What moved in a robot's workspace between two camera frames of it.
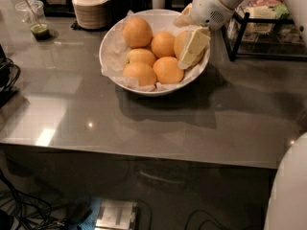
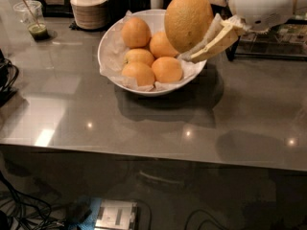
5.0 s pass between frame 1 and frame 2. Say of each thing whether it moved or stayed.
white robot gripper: moved
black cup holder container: stayed
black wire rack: stayed
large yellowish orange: moved
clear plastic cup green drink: stayed
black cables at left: stayed
